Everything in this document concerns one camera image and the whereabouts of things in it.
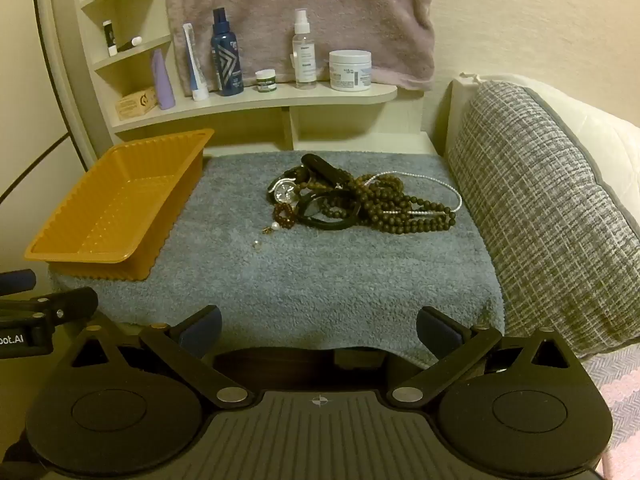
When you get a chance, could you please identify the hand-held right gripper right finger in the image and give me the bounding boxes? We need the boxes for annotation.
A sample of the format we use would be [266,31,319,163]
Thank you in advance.
[390,305,573,408]

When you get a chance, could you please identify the white pearl necklace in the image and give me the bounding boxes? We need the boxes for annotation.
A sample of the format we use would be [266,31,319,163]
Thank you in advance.
[367,171,463,221]

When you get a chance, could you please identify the white cream jar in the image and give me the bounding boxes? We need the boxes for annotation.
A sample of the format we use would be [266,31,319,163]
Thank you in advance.
[328,49,373,92]

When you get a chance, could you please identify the brown bead necklace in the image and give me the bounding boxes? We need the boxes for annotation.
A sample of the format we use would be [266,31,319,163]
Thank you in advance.
[300,172,457,235]

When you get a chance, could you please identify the black wrist band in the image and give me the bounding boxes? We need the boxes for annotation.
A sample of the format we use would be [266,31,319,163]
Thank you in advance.
[300,152,351,186]

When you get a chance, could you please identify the clear spray bottle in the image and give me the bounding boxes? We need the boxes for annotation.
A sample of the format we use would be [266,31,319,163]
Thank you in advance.
[291,8,319,90]

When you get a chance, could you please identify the cream corner shelf unit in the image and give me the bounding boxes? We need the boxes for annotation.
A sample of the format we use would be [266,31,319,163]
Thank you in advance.
[70,0,451,158]

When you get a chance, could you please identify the pink knitted blanket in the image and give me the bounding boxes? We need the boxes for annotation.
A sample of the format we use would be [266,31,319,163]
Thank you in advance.
[582,342,640,480]

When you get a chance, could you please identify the small cardboard box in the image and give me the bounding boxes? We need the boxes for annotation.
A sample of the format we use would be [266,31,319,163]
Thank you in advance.
[115,86,160,121]

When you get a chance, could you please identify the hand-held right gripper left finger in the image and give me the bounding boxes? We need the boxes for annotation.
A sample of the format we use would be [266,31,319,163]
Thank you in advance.
[67,305,253,408]

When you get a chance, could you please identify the grey woven cushion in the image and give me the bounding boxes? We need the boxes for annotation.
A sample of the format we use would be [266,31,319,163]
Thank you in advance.
[445,80,640,361]

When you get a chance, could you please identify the orange plastic tray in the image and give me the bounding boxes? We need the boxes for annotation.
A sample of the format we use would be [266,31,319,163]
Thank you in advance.
[24,128,216,282]

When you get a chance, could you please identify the small brown bead bracelet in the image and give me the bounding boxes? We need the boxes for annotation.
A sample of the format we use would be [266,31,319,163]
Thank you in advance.
[272,203,297,233]

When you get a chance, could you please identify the dark blue spray bottle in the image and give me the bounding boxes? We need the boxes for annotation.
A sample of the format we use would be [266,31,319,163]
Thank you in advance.
[210,7,245,97]

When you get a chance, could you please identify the black bangle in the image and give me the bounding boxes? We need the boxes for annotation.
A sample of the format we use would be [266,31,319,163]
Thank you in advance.
[296,191,362,232]

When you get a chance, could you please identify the lavender tube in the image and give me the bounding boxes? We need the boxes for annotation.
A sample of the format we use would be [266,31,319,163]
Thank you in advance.
[151,49,177,110]

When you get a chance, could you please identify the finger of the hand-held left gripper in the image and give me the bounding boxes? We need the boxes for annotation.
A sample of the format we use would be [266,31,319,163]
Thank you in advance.
[0,287,99,325]
[0,269,37,295]

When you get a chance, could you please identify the grey-blue towel mat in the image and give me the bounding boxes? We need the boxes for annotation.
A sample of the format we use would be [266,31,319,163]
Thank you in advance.
[47,150,507,368]

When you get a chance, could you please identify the white and blue tube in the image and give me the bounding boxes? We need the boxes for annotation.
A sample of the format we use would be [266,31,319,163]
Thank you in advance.
[181,22,210,101]

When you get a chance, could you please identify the black and white stick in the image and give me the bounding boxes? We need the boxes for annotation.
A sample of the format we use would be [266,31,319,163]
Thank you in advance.
[102,20,119,57]

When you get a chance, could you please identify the cream curved furniture panel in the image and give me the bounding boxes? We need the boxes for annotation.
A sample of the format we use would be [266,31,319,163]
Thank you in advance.
[30,0,118,161]

